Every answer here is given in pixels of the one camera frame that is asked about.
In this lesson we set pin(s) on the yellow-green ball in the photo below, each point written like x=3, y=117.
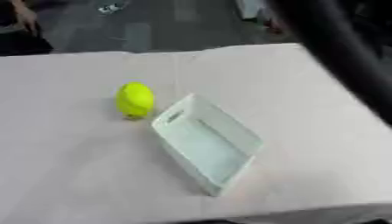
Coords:
x=135, y=99

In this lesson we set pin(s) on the person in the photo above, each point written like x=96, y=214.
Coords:
x=20, y=40

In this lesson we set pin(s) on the pale white open box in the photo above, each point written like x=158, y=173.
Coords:
x=209, y=145

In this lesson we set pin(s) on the small white floor object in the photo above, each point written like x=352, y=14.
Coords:
x=109, y=8

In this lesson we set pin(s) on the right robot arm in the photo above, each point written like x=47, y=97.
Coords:
x=337, y=46

